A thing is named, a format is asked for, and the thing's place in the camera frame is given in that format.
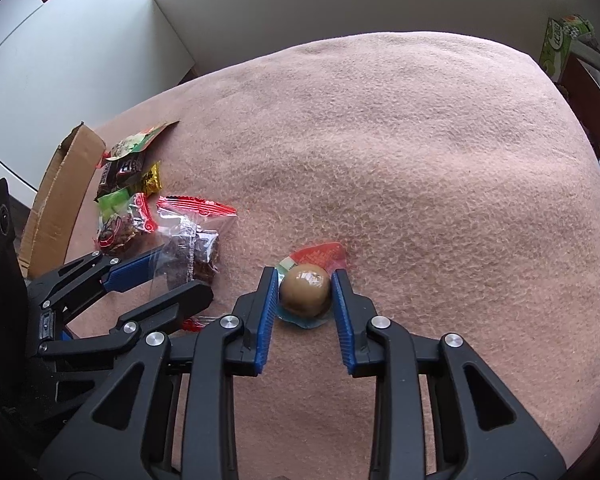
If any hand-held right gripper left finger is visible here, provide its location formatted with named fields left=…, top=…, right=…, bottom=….
left=37, top=266, right=279, bottom=480

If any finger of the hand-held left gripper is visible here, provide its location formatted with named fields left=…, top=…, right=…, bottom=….
left=37, top=280, right=215, bottom=361
left=27, top=247, right=165, bottom=326

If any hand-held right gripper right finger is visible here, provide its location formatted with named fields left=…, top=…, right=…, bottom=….
left=330, top=268, right=567, bottom=480

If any braised egg packet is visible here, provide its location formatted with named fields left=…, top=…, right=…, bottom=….
left=275, top=241, right=348, bottom=330

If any green red dried fruit packet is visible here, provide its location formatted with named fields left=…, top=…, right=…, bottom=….
left=96, top=186, right=157, bottom=255

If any clear snack packet red top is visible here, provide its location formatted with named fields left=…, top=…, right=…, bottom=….
left=150, top=195, right=238, bottom=335

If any cardboard box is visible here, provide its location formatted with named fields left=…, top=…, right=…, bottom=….
left=19, top=121, right=107, bottom=279

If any dark brown snack packet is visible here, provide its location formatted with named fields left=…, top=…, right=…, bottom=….
left=96, top=152, right=146, bottom=201

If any red white green snack packet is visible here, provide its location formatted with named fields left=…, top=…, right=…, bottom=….
left=105, top=120, right=181, bottom=161

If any white cabinet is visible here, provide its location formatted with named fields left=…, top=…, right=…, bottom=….
left=0, top=0, right=197, bottom=206

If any dark red cabinet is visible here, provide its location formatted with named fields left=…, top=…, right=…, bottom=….
left=560, top=52, right=600, bottom=171

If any green carton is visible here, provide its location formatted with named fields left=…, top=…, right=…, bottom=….
left=537, top=14, right=596, bottom=81

